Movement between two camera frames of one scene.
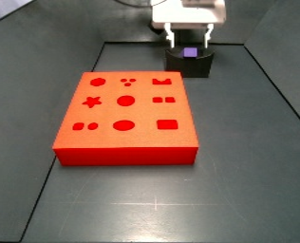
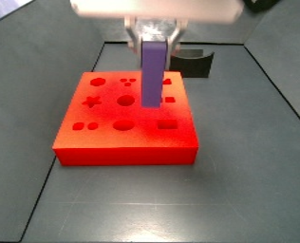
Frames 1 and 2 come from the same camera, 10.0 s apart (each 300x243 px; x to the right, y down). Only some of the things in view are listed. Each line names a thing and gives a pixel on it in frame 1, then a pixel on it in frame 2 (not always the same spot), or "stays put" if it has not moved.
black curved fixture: x=193 y=67 stays put
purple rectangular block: x=189 y=52 -> x=153 y=72
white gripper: x=188 y=14 -> x=185 y=11
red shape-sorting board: x=131 y=119 stays put
